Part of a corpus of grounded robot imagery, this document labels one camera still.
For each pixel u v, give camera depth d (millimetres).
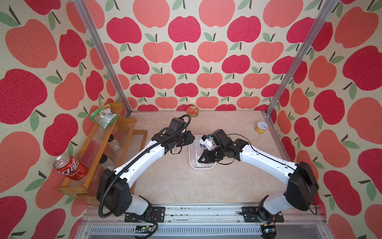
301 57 866
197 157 766
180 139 675
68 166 508
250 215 734
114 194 410
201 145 756
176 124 605
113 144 771
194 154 765
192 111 1184
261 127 1045
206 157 689
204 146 741
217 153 674
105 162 678
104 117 733
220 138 629
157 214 742
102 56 864
